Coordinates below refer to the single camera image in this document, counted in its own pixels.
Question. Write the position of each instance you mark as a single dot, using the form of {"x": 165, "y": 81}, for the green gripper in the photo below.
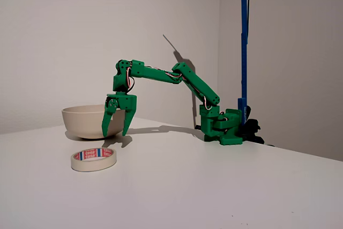
{"x": 128, "y": 102}

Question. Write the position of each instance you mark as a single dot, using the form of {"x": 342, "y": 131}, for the beige masking tape roll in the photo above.
{"x": 93, "y": 163}

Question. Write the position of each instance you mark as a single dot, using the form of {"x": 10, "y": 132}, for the black table clamp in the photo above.
{"x": 253, "y": 129}

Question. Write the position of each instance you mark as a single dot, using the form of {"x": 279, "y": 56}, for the blue vertical pole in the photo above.
{"x": 244, "y": 25}

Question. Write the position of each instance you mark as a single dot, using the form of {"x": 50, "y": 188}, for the beige bowl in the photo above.
{"x": 83, "y": 121}

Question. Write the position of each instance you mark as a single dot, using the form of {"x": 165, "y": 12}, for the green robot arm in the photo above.
{"x": 195, "y": 81}

